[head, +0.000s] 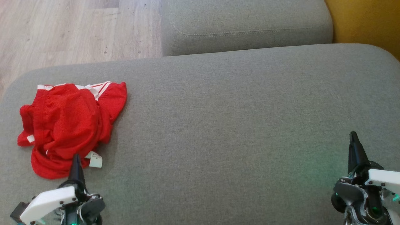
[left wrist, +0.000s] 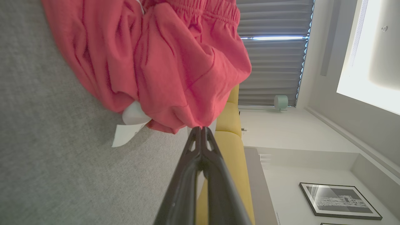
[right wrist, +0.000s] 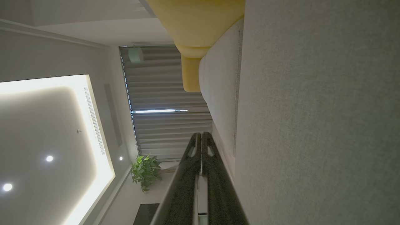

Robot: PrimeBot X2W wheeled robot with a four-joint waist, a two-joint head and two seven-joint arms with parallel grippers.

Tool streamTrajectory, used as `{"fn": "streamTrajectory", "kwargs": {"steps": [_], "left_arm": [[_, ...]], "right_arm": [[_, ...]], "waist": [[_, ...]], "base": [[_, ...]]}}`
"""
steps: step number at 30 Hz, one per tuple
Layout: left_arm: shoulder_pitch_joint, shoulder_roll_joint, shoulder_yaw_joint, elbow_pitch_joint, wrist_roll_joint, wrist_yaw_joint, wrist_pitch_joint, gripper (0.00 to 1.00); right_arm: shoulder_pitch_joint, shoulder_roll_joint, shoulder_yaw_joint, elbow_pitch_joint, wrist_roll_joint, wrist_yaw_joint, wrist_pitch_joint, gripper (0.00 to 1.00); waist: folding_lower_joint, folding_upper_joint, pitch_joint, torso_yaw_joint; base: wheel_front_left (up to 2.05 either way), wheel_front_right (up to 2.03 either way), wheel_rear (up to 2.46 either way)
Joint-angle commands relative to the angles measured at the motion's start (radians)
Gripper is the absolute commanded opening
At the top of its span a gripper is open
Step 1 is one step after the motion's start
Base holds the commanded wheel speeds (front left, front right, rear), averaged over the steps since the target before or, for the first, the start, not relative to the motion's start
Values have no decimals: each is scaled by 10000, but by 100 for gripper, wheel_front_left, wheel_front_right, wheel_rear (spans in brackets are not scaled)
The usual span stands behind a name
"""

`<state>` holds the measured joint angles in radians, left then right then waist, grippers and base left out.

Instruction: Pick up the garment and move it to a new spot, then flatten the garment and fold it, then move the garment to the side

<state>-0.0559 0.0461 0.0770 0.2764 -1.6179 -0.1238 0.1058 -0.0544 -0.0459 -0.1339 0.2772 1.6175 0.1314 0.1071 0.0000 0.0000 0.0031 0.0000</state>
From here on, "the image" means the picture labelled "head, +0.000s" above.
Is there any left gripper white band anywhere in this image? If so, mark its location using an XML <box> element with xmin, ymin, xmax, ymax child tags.
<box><xmin>19</xmin><ymin>154</ymin><xmax>106</xmax><ymax>225</ymax></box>

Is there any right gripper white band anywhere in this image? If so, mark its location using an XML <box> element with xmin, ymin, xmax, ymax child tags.
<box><xmin>331</xmin><ymin>131</ymin><xmax>400</xmax><ymax>225</ymax></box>

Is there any red jersey with white sleeves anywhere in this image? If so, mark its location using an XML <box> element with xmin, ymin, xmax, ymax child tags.
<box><xmin>17</xmin><ymin>84</ymin><xmax>103</xmax><ymax>179</ymax></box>

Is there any large grey sofa seat cushion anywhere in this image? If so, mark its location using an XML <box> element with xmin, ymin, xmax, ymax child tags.
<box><xmin>0</xmin><ymin>44</ymin><xmax>400</xmax><ymax>225</ymax></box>

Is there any wide yellow sofa backrest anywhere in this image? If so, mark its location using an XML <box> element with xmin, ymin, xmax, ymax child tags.
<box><xmin>324</xmin><ymin>0</ymin><xmax>400</xmax><ymax>61</ymax></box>

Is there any medium grey sofa seat cushion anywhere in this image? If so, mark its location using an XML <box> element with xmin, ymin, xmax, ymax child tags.
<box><xmin>160</xmin><ymin>0</ymin><xmax>334</xmax><ymax>57</ymax></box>

